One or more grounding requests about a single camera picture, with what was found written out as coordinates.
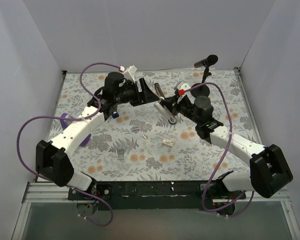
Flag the aluminium frame rail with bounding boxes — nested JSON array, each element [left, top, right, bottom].
[[22, 181, 291, 203]]

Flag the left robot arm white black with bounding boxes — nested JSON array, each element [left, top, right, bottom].
[[35, 72, 159, 200]]

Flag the small staple box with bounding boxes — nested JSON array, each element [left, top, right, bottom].
[[162, 138, 174, 147]]

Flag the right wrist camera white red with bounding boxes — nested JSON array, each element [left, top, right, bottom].
[[174, 81, 191, 103]]

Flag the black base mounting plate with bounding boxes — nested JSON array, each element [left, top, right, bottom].
[[67, 180, 247, 211]]

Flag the purple stapler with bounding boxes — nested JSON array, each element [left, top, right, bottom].
[[59, 112, 91, 147]]

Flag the black microphone on stand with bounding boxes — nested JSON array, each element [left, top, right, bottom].
[[190, 54, 219, 98]]

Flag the blue stapler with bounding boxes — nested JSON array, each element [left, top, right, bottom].
[[111, 111, 120, 119]]

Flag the grey staple strip stack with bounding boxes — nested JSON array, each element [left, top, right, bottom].
[[117, 149, 125, 160]]

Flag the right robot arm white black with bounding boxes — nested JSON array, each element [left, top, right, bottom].
[[154, 96, 293, 199]]

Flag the floral table mat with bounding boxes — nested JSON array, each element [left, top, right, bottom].
[[55, 70, 261, 181]]

